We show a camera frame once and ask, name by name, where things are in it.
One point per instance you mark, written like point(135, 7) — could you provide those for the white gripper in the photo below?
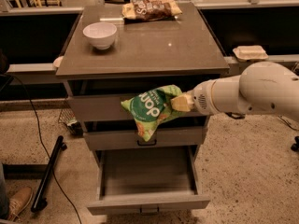
point(200, 97)

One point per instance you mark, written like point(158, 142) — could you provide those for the green rice chip bag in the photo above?
point(152, 108)

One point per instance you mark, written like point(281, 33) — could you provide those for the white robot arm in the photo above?
point(263, 88)

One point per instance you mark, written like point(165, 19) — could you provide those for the middle drawer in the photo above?
point(122, 134)

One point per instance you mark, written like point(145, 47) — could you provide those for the drawer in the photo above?
point(147, 181)
point(122, 134)
point(100, 99)

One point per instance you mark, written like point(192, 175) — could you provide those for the bottom drawer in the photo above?
point(147, 181)

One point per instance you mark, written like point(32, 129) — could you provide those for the grey drawer cabinet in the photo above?
point(174, 47)

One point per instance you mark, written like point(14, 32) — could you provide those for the top drawer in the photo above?
point(100, 99)

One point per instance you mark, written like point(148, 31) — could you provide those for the brown chip bag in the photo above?
point(150, 10)

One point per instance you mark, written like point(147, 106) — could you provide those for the white bowl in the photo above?
point(101, 35)

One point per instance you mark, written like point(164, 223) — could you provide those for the black caster wheel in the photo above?
point(295, 145)

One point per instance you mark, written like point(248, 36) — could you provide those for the black stand leg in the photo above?
point(40, 201)

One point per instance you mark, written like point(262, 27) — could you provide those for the brown shoe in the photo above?
point(18, 202)

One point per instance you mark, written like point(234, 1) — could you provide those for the wire mesh basket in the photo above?
point(68, 119)

